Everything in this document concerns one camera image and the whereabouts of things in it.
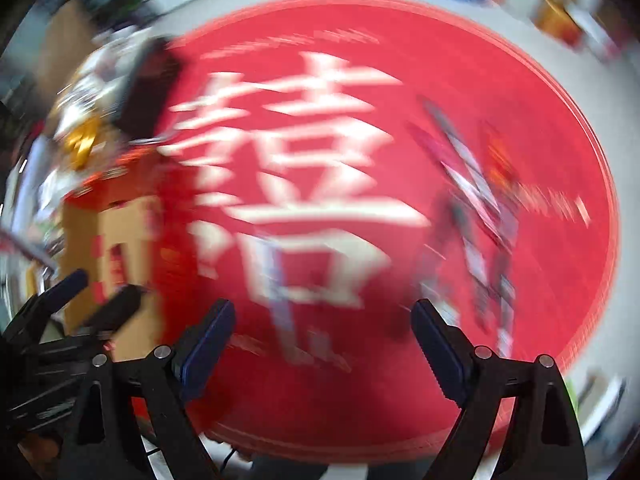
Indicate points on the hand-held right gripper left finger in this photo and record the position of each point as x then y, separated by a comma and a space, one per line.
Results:
205, 352

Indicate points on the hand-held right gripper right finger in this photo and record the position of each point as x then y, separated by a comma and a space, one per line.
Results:
440, 355

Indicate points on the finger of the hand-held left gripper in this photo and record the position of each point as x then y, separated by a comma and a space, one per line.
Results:
67, 287
120, 305

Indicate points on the grey pen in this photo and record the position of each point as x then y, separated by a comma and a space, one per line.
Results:
505, 280

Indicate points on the black clear pen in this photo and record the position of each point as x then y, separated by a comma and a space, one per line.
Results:
470, 170

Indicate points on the red gift box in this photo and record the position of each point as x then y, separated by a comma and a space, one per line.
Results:
80, 260

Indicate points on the round red printed mat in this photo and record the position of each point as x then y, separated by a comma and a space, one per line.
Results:
350, 385

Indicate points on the red candy wrapper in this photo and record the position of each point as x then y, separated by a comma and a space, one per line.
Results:
500, 155

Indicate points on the black keypad device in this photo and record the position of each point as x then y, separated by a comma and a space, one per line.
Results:
150, 90

